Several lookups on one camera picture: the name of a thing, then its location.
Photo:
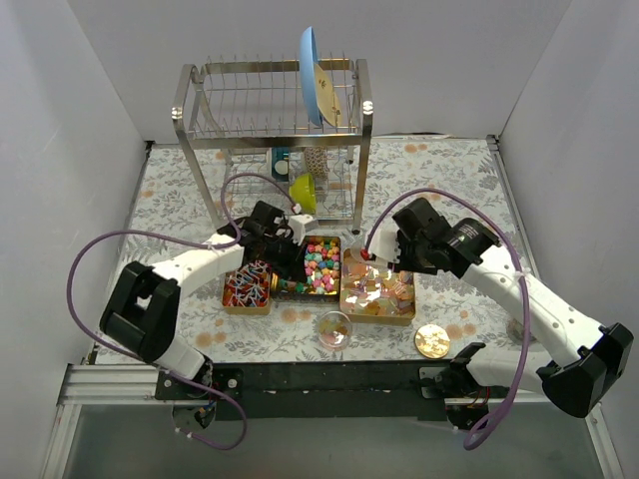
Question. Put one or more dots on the black tin with star candies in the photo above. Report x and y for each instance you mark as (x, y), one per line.
(320, 264)

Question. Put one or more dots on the gold jar lid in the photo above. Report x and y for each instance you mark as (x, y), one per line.
(432, 341)

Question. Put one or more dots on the green bowl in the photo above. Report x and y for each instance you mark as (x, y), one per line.
(303, 192)

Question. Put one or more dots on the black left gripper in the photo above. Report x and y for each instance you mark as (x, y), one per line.
(288, 256)

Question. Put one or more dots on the gold tin with popsicle candies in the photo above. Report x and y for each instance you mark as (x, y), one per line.
(375, 294)

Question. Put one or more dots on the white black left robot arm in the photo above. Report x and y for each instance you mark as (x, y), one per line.
(142, 311)

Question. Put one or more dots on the beige patterned plate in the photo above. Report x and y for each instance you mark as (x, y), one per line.
(327, 99)

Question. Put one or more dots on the floral table mat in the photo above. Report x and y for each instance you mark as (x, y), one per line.
(456, 177)

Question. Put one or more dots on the blue plate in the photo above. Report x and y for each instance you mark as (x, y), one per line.
(308, 59)

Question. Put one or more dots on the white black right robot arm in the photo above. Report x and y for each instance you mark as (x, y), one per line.
(582, 358)

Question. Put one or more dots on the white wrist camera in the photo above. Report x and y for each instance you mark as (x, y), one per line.
(383, 242)
(301, 223)

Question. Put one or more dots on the patterned paper cup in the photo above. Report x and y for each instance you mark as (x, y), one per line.
(316, 162)

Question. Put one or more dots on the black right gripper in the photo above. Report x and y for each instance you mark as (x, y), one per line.
(404, 249)

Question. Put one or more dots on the beige paper cup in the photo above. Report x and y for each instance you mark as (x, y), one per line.
(515, 331)

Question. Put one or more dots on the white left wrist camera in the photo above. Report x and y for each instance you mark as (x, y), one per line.
(301, 223)

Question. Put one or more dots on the clear plastic jar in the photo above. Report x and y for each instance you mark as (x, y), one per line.
(334, 330)

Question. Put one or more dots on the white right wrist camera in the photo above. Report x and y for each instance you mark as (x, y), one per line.
(383, 242)

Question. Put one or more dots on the teal white cup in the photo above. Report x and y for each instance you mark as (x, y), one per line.
(280, 162)

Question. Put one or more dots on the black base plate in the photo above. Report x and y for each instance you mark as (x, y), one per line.
(414, 388)

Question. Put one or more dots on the stainless steel dish rack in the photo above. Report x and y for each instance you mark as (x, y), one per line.
(228, 116)

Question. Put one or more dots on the gold tin with lollipops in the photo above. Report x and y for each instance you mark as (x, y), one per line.
(247, 290)

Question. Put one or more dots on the aluminium frame rail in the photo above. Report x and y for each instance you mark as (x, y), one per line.
(137, 384)

